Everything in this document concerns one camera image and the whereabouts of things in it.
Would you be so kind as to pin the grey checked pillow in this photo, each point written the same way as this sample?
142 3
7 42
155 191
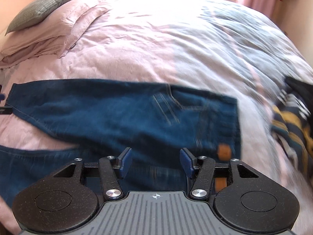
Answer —
33 14

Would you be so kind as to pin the striped yellow navy garment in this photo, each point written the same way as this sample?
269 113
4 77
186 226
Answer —
292 123

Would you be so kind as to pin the pink pillow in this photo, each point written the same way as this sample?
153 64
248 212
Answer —
55 35

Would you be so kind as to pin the dark blue denim jeans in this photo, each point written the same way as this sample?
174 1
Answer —
103 117

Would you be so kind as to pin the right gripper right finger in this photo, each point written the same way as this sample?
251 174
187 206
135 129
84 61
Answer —
199 172

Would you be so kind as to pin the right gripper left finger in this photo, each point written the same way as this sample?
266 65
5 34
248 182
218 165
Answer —
112 169

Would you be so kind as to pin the pink grey bed duvet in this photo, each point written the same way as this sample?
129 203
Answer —
213 45

